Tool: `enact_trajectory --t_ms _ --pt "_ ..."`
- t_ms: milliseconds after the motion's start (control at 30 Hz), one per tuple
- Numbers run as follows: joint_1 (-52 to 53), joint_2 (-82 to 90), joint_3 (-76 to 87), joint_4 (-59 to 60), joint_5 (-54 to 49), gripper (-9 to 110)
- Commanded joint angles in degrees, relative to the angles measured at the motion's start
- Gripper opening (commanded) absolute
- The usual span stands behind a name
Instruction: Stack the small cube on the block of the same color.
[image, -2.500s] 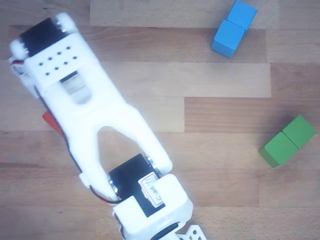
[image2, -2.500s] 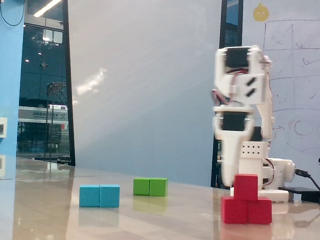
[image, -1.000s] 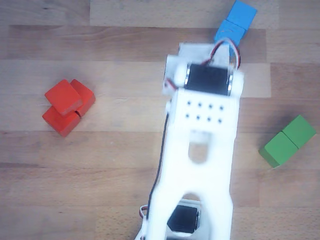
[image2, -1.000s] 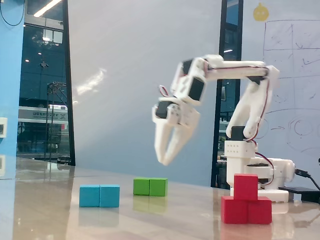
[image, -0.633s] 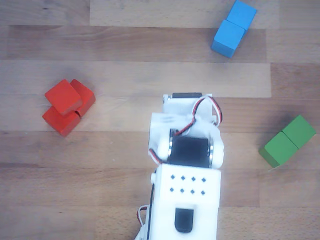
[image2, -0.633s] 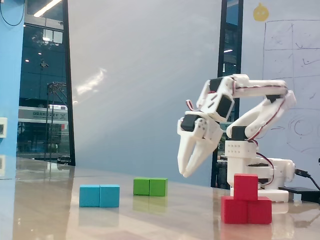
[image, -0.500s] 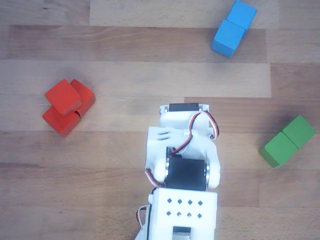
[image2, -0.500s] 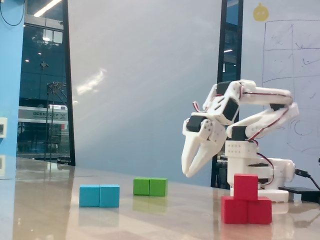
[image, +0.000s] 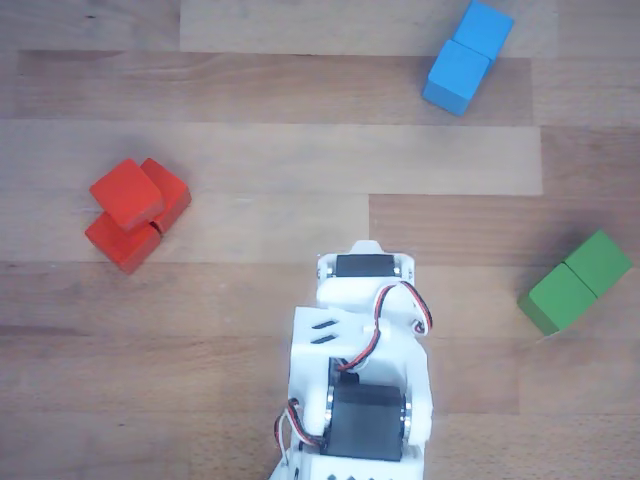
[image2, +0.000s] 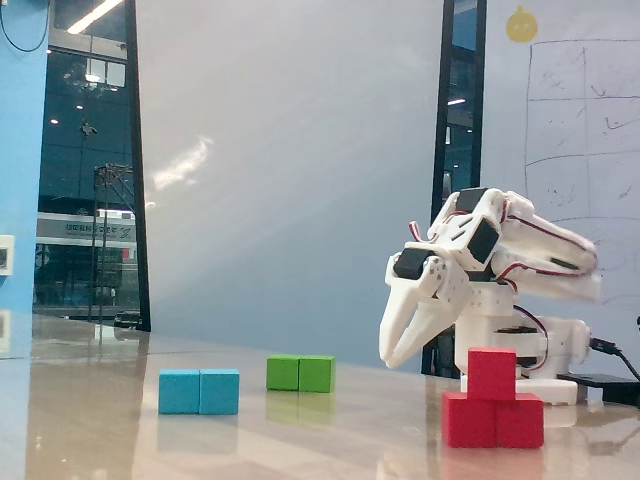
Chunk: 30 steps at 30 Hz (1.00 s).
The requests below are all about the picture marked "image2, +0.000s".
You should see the black window frame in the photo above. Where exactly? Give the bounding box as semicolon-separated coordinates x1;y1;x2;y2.
421;0;487;377

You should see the long green block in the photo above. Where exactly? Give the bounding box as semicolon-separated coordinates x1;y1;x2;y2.
265;354;337;394

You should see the white wall switch box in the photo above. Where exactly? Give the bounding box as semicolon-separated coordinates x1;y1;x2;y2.
0;234;16;276

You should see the black plug cable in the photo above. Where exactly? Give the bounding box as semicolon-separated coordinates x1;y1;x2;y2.
588;337;640;381

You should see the ceiling light strip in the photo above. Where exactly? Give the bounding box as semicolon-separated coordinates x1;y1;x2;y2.
66;0;125;35

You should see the yellow round sticker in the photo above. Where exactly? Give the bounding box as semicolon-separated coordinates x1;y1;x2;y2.
505;4;542;45

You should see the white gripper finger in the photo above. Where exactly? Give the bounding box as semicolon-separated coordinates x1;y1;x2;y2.
391;298;454;369
378;278;427;367

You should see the black power adapter box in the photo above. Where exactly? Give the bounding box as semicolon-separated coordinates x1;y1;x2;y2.
556;372;640;404

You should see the long blue block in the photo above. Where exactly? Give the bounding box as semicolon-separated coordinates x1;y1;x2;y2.
158;368;241;416

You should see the slim black frame post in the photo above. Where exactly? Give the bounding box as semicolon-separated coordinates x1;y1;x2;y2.
123;0;153;333

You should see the red black white servo cable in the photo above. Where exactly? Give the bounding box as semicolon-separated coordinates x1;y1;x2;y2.
408;221;436;246

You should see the dark metal lattice tower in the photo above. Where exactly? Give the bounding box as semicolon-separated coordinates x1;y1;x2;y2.
88;162;137;324

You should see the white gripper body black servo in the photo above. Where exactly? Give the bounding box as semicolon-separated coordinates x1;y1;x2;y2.
385;242;471;307

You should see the small red cube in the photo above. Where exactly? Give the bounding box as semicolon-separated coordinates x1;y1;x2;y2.
467;348;517;402

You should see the long red block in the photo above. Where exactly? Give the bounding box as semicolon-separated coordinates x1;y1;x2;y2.
441;392;546;450

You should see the thin black hanging cable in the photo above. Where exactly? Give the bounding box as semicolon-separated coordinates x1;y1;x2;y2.
0;0;53;52

